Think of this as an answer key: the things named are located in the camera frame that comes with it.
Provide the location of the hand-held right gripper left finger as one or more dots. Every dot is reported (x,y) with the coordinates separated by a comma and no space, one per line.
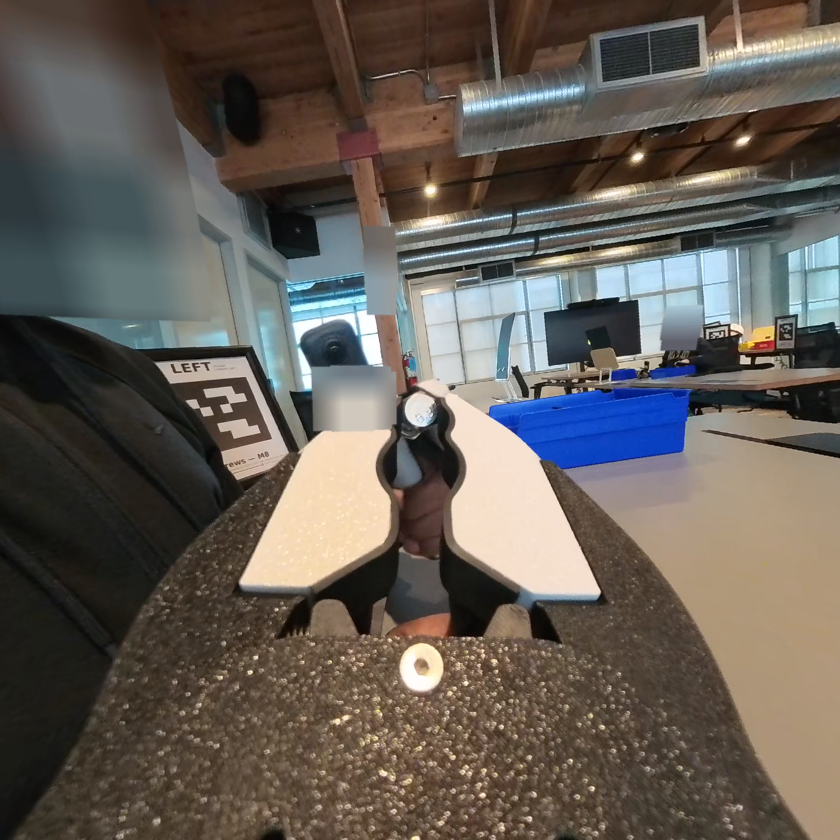
(328,512)

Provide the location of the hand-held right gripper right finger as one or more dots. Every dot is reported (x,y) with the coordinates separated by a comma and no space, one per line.
(519,512)

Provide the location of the metal bolt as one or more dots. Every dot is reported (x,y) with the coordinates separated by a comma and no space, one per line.
(420,411)

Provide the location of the person's left hand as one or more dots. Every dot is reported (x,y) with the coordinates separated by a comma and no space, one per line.
(423,515)

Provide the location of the red fire extinguisher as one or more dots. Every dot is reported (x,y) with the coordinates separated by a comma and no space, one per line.
(410,368)

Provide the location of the large blue plastic bin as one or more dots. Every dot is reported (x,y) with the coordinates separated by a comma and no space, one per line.
(591,427)

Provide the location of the framed black white poster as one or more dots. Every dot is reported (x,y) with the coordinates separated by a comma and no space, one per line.
(223,414)

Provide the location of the clear tilted panel stand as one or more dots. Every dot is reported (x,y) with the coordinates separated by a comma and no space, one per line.
(505,344)

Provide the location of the small blue storage bin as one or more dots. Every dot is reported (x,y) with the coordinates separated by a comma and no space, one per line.
(624,374)
(672,372)

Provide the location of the beige chair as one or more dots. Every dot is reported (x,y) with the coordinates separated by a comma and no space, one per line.
(604,361)

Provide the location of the large black monitor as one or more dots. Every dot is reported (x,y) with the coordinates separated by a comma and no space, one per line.
(593,332)

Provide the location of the long wooden desk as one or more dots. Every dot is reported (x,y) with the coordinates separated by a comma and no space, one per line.
(709,381)

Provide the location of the person's black jacket torso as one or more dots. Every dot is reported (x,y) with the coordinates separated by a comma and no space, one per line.
(79,525)

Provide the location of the yellow storage bin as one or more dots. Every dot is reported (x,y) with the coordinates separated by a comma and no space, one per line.
(759,336)

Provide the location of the wooden support post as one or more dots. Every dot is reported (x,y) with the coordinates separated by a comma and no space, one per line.
(368,184)

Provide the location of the black round wall speaker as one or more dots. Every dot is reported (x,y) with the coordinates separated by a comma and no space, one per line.
(240,108)

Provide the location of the long silver ceiling duct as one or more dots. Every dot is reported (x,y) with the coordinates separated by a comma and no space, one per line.
(591,210)

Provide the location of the silver spiral air duct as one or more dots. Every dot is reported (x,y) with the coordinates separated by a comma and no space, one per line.
(525,105)

